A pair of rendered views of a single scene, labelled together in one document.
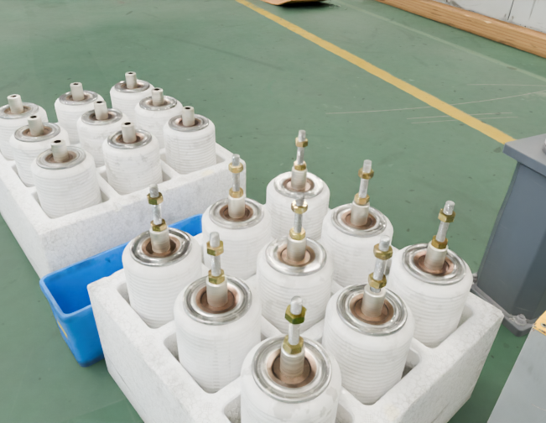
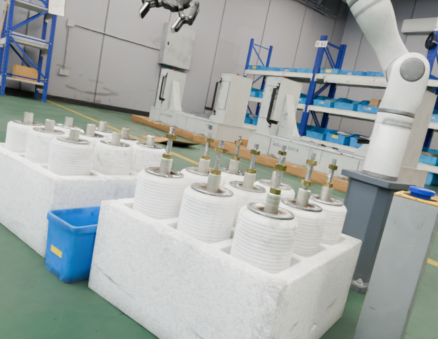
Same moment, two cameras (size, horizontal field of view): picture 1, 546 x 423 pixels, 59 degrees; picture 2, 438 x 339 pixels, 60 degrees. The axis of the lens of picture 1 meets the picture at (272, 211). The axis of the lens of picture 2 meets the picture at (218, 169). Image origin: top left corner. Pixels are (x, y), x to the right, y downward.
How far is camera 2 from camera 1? 0.39 m
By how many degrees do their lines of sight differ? 28
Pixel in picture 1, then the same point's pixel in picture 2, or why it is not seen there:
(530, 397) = (396, 241)
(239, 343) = (228, 212)
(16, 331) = (5, 261)
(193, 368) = (194, 232)
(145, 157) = (126, 153)
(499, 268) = not seen: hidden behind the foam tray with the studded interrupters
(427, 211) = not seen: hidden behind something
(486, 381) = (348, 310)
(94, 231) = (87, 191)
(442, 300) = (334, 214)
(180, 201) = not seen: hidden behind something
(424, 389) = (334, 256)
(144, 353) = (157, 227)
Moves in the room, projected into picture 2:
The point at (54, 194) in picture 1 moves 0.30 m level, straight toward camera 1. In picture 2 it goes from (66, 159) to (122, 200)
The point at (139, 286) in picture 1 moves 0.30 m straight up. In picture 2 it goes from (152, 190) to (182, 19)
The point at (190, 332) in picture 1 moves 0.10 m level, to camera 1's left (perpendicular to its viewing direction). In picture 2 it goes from (201, 199) to (139, 190)
